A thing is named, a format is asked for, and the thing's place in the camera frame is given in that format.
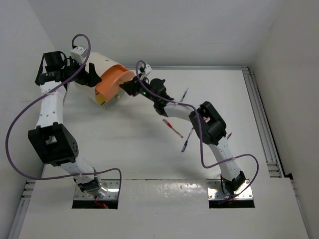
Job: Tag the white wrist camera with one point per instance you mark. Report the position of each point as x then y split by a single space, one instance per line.
144 71
79 54

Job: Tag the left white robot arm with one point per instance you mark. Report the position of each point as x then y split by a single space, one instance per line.
53 143

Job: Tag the yellow drawer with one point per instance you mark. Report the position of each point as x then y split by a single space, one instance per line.
100 99

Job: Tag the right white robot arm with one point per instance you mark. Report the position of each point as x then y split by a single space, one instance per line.
211 133

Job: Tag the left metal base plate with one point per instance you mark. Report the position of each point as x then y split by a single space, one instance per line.
107 199

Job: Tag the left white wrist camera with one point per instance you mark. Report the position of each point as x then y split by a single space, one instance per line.
79 54

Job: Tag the blue pen centre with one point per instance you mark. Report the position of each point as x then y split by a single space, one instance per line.
187 139

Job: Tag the red pen centre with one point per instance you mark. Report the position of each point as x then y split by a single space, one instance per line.
172 128

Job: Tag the cream drawer cabinet shell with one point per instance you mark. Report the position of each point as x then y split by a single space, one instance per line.
102 64

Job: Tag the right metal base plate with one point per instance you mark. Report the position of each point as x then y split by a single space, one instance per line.
218 196

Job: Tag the blue pen near jar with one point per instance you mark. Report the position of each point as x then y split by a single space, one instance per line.
184 94

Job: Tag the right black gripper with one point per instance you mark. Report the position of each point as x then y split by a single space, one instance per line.
132 86

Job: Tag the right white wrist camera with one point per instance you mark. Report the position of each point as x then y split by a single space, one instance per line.
144 71

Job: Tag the metal base plate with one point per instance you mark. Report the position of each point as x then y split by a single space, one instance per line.
107 199
218 196

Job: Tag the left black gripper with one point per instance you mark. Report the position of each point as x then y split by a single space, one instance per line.
89 78

